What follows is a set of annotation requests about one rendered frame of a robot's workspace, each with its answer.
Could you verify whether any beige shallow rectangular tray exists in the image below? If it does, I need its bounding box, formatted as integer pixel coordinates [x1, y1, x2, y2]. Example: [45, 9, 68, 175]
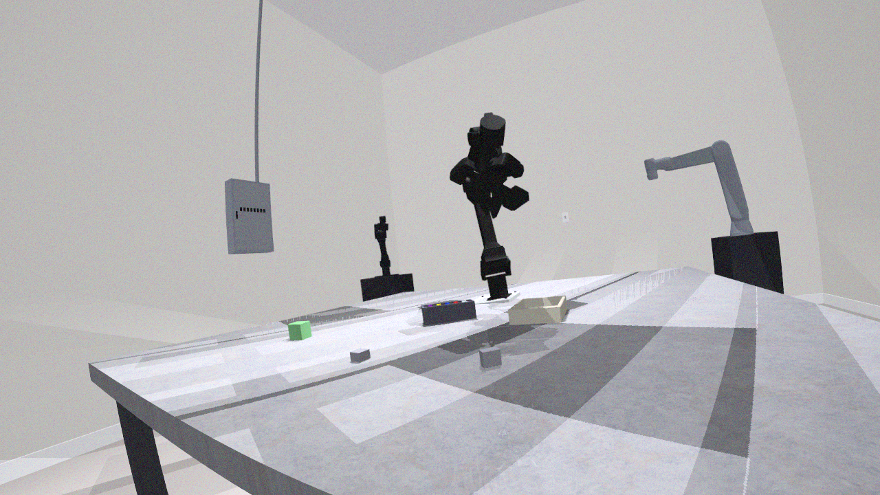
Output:
[508, 296, 567, 325]

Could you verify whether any green cube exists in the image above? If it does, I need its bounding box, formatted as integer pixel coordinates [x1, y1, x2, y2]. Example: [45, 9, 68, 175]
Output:
[287, 321, 312, 340]

